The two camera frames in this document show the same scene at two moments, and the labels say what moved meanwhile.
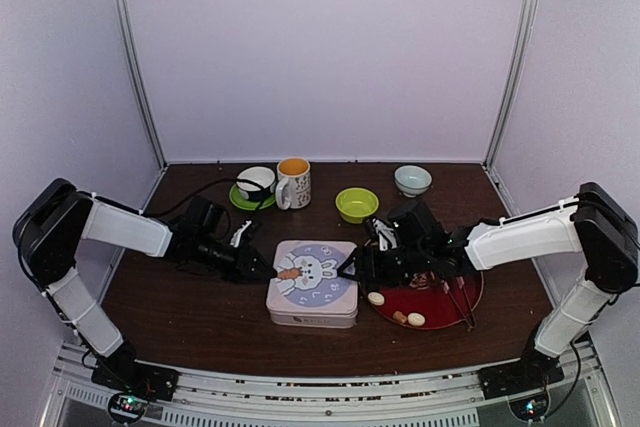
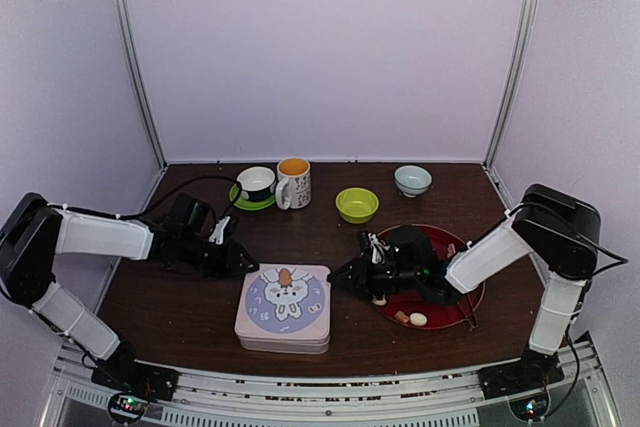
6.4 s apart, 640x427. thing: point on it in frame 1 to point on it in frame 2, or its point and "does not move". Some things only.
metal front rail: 437,399 does not move
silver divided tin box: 307,321 to 318,346
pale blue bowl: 412,180 does not move
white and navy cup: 260,175 does not move
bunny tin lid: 308,280 to 286,302
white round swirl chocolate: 416,319 does not move
